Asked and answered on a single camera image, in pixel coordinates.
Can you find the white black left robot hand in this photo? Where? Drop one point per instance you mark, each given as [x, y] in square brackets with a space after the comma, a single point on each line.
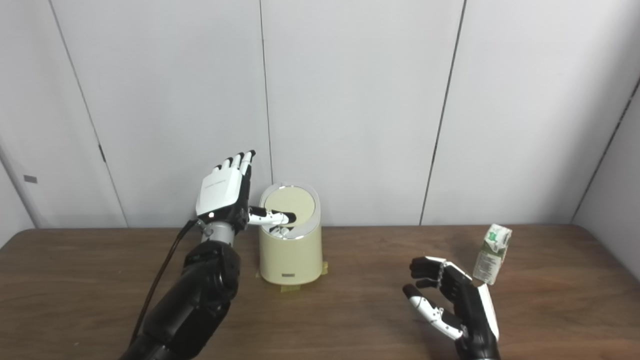
[222, 190]

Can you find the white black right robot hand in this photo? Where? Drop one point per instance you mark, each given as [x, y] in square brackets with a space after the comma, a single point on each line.
[470, 307]

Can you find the white green milk carton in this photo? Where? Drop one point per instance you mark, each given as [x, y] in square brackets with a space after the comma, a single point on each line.
[491, 255]

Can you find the cream-colored bin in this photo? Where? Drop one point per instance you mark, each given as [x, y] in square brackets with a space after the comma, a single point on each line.
[291, 257]

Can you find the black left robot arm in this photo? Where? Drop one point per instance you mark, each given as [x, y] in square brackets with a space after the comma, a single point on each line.
[200, 290]

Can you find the black wall panel hinge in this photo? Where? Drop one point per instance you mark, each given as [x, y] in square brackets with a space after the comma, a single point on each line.
[102, 153]

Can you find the small gray wall plate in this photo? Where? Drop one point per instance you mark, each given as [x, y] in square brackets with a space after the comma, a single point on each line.
[30, 179]

